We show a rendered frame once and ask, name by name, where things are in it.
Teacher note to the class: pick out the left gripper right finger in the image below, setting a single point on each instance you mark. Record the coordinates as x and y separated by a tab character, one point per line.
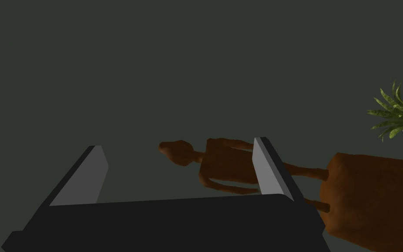
270	171

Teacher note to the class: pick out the brown human figure statue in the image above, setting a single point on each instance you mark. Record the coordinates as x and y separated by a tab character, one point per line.
369	199

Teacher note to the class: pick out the green plant in white pot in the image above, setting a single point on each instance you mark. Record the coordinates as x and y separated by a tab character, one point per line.
402	115

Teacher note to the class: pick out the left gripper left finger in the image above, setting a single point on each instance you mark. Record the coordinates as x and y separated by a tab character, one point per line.
82	178

